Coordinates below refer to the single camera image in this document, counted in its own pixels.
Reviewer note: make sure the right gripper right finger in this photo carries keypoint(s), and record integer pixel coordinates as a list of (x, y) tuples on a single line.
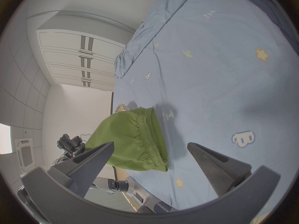
[(222, 169)]

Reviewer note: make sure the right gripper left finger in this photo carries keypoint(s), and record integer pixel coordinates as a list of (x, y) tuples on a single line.
[(88, 164)]

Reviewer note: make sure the green shorts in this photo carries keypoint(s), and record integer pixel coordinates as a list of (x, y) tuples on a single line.
[(130, 136)]

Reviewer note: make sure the round woven basket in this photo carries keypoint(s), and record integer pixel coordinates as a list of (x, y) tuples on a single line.
[(120, 108)]

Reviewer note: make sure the dark blue garment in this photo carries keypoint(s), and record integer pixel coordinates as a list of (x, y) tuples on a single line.
[(273, 10)]

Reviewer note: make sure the white ceiling air vent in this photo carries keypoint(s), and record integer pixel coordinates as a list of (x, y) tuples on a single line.
[(25, 153)]

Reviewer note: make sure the white wardrobe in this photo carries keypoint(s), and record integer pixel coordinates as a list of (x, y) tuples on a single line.
[(63, 55)]

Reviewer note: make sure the pale blue quilt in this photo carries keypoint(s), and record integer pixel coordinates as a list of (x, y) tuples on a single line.
[(144, 31)]

